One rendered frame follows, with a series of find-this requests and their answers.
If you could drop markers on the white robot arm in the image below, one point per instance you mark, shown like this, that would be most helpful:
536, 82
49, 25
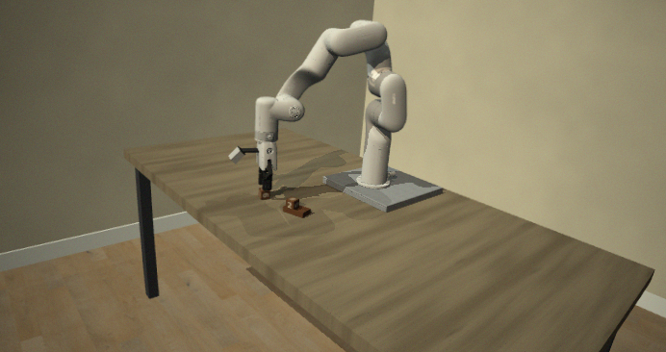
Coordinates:
383, 116

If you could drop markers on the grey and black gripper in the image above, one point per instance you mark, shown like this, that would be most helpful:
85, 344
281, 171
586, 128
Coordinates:
266, 159

